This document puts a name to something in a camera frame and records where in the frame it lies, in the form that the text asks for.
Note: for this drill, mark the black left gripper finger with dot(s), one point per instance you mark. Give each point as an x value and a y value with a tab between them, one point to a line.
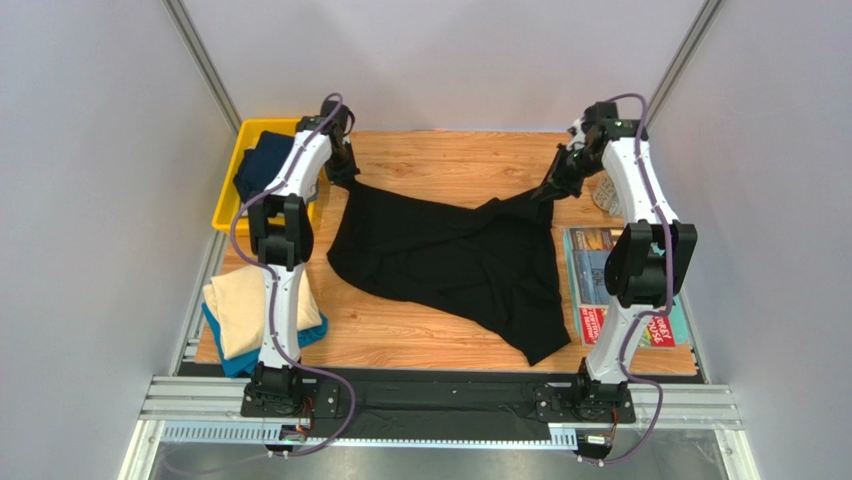
348	167
336	172

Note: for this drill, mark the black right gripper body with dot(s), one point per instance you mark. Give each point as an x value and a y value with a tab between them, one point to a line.
568	172

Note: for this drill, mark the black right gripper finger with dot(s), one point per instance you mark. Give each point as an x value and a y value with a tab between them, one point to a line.
558	176
549	192

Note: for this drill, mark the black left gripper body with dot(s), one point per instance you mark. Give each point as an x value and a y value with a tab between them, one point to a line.
339	155

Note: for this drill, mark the black t shirt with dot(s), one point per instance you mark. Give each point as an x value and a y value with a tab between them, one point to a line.
495	264

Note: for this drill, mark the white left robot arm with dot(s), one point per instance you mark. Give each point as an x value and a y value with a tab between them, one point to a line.
280	229

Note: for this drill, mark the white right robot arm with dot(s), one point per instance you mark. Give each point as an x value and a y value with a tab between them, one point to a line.
647	266

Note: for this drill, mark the yellow rimmed mug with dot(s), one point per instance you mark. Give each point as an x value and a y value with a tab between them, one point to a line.
605	196

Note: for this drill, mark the navy blue folded shirt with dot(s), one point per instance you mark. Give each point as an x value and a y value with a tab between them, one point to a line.
261	164

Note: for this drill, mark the dark blue book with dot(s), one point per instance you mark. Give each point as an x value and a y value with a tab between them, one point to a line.
587	250

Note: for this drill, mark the yellow plastic bin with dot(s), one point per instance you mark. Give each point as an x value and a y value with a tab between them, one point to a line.
229	200

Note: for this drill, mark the cream folded shirt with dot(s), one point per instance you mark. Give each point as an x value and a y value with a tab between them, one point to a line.
237	299

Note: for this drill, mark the red illustrated book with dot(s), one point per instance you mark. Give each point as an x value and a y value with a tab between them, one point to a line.
659	332

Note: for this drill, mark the teal folded shirt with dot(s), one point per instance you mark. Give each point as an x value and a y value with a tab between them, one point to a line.
233	366

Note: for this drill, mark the right aluminium corner post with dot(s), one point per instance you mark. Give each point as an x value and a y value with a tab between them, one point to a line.
689	45

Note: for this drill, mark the aluminium corner post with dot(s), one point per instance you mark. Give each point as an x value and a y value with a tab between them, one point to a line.
191	37
689	45

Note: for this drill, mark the left aluminium corner post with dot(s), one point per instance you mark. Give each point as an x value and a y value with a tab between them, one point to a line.
191	37

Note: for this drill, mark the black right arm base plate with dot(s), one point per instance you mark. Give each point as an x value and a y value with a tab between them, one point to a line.
587	403

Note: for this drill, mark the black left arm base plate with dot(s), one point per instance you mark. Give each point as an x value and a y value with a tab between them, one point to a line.
279	402

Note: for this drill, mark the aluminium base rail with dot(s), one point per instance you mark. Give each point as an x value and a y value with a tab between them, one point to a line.
685	429

